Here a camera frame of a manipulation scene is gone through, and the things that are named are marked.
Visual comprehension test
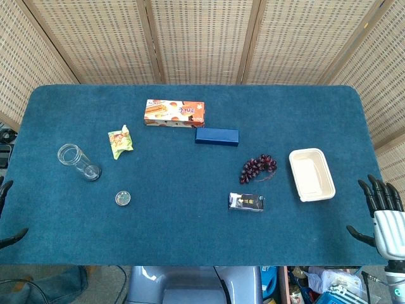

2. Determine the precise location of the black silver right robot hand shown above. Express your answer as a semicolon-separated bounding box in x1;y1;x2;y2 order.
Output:
346;174;405;260

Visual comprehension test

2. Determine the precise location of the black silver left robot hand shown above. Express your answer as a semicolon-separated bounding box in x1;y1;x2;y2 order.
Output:
0;180;29;251

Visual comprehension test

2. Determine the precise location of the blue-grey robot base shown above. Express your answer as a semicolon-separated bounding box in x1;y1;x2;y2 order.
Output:
126;265;264;304

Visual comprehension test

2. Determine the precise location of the clear glass jar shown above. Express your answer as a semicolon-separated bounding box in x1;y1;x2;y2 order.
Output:
57;143;103;182

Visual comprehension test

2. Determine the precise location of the black device on floor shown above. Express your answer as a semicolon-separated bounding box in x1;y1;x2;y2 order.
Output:
0;142;13;169

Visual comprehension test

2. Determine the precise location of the white plastic bag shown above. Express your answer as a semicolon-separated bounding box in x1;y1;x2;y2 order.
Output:
307;266;362;295

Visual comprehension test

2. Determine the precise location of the blue white striped box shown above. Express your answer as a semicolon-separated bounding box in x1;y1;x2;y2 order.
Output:
318;284;366;304

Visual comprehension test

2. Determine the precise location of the beige rectangular food tray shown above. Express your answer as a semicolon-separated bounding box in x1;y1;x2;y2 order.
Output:
288;148;337;203

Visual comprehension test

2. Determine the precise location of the green snack packet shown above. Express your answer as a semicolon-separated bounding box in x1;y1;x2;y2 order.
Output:
108;124;134;160

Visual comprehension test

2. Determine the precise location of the blue plastic container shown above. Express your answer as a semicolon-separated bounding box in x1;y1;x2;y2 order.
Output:
259;265;280;299

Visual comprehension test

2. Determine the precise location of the purple grape bunch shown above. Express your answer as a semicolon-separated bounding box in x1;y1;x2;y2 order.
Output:
239;154;278;185

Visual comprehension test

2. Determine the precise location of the small black white carton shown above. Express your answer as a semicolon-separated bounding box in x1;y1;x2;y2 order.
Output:
227;192;266;212

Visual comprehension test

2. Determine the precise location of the blue carpet table mat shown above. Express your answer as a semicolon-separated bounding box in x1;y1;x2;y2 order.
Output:
0;84;395;267

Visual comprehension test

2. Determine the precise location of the orange cookie box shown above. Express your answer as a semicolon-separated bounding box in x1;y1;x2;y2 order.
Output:
144;99;206;129

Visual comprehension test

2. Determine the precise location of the dark blue rectangular box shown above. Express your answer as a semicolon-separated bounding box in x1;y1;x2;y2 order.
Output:
194;127;240;148

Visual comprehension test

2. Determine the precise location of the woven folding screen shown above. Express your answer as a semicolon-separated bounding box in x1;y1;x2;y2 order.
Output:
0;0;405;187

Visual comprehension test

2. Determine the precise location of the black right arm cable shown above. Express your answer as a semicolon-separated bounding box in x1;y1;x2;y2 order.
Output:
361;270;373;304

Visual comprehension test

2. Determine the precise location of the black floor cable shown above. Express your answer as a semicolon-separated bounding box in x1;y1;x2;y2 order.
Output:
115;265;128;300

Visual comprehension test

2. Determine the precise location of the black cable on robot base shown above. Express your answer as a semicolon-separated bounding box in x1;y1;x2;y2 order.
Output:
213;266;229;295

